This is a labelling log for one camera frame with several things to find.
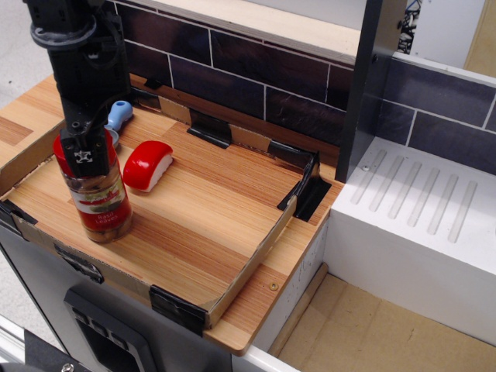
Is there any red and white toy sushi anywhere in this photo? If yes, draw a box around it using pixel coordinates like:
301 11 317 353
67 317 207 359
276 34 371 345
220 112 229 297
122 140 174 192

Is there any cardboard fence with black tape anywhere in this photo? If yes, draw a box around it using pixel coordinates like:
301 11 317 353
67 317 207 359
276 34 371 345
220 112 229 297
1 78 341 352

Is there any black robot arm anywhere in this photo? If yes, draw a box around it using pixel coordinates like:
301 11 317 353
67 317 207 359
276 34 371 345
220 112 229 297
26 1 131 178

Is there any blue handled grey measuring spoon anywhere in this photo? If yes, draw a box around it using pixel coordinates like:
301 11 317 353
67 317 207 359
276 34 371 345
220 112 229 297
105 100 133 149

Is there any basil bottle with red cap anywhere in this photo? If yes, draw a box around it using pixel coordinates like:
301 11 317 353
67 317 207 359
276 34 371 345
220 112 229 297
53 132 133 243

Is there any white ribbed drainboard sink unit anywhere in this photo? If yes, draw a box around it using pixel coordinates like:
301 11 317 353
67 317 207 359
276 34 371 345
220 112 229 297
324 138 495 344

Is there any grey toy oven front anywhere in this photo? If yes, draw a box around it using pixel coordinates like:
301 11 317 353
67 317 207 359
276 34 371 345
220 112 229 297
62 286 158 372

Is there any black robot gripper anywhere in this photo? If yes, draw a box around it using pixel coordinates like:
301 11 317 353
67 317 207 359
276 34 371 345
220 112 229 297
31 15 130 178

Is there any dark grey vertical post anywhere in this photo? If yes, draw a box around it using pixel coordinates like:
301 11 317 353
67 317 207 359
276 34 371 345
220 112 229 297
336 0 406 183

